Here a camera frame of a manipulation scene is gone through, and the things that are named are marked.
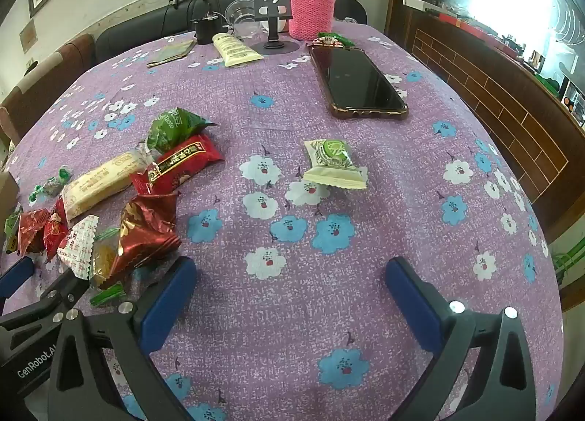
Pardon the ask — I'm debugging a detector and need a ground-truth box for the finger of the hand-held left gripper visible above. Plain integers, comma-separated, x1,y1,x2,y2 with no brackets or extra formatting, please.
27,268,90,319
0,259,36,307

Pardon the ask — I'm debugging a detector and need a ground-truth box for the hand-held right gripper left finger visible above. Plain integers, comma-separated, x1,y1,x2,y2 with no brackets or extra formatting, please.
48,256,198,421

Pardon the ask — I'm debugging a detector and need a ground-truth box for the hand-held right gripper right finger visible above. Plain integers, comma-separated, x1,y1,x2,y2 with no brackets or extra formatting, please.
384,257,539,421

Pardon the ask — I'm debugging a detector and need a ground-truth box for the white red-print snack packet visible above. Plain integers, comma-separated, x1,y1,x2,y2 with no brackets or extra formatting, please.
56,214,100,280

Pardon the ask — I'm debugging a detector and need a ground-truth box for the small green packet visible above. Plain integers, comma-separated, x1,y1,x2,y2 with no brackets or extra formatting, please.
4,204,23,252

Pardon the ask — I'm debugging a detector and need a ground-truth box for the dark red foil snack packet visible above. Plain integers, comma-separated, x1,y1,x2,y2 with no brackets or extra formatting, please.
99,192,182,289

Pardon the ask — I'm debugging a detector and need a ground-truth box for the cardboard box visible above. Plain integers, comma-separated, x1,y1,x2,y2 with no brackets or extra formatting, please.
0,169,20,221

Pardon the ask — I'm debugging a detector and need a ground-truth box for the green white candy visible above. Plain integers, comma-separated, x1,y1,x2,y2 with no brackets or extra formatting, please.
28,165,74,201

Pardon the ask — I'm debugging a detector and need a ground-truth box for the cream long snack packet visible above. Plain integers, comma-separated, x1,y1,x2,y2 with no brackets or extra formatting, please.
61,150,154,223

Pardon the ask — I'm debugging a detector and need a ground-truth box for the yellow candy green wrapper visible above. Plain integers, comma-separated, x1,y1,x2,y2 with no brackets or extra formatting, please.
89,228,128,307

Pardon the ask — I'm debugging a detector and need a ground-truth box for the purple floral tablecloth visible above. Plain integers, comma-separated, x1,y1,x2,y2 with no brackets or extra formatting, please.
0,21,564,421

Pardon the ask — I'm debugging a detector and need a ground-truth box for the green rack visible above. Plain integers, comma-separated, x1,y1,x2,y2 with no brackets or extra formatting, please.
551,245,585,287

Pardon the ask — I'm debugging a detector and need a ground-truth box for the white green snack packet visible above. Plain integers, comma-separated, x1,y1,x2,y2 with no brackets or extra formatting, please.
297,138,369,191

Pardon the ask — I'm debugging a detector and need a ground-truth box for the brown chair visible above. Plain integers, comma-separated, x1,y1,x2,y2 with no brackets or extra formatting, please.
0,32,97,147

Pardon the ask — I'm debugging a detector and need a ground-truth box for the black smartphone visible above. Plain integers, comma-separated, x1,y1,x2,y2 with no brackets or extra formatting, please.
309,45,409,121

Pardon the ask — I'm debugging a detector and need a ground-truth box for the cream tube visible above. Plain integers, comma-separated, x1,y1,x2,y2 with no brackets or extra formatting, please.
211,32,265,68

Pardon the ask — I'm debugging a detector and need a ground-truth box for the black sofa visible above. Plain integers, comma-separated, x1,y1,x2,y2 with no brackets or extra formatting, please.
94,0,369,66

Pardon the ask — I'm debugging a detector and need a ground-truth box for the black cup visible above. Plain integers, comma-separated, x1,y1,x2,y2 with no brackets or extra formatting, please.
192,3,222,45

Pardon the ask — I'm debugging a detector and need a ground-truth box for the green red wrapped candy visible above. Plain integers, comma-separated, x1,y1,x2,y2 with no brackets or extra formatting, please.
305,31,355,49

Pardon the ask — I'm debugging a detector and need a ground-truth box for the wooden wall panel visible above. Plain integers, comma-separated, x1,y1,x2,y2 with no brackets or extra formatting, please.
386,0,585,243

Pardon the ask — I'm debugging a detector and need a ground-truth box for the small wall sign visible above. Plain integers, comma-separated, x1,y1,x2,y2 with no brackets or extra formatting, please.
19,19,38,55

